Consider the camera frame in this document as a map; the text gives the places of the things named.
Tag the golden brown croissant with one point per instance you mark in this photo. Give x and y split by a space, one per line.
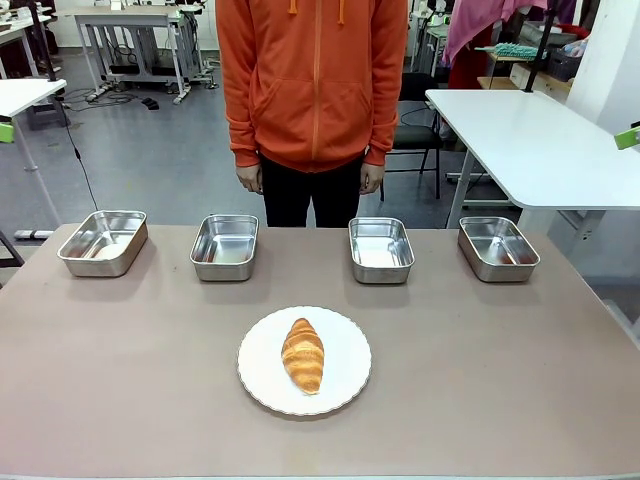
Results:
302 355

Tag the person's left forearm orange sleeve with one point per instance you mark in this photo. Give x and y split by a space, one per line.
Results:
382 130

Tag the person's right forearm orange sleeve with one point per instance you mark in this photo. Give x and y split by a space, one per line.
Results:
242 130

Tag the stainless steel rectangular container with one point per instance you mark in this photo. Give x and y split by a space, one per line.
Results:
225 247
102 245
381 250
497 250

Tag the person's right hand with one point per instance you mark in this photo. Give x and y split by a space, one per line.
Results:
248 178

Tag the person's left hand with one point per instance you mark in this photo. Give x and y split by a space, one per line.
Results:
371 180

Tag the small white side table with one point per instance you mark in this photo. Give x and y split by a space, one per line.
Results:
20 95

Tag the grey storage basket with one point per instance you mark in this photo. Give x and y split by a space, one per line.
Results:
562 62

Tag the grey power strip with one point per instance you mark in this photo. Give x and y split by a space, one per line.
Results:
32 233

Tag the teal fluffy duster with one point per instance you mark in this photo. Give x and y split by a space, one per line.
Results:
517 50

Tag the grey metal workbench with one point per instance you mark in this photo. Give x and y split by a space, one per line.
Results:
135 30

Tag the red hanging garment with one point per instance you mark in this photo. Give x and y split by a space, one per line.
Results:
467 60

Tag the pink hanging cloth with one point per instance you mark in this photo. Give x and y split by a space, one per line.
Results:
480 20

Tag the black folding chair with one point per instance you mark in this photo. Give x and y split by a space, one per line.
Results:
417 135

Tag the black trousers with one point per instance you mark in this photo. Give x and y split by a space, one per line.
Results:
290 200

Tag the orange zip hoodie torso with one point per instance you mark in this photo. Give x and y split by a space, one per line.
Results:
310 75

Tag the white scalloped plate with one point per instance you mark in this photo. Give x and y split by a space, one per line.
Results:
345 365

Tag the black camera pole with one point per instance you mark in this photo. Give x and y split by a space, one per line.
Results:
42 45
540 45

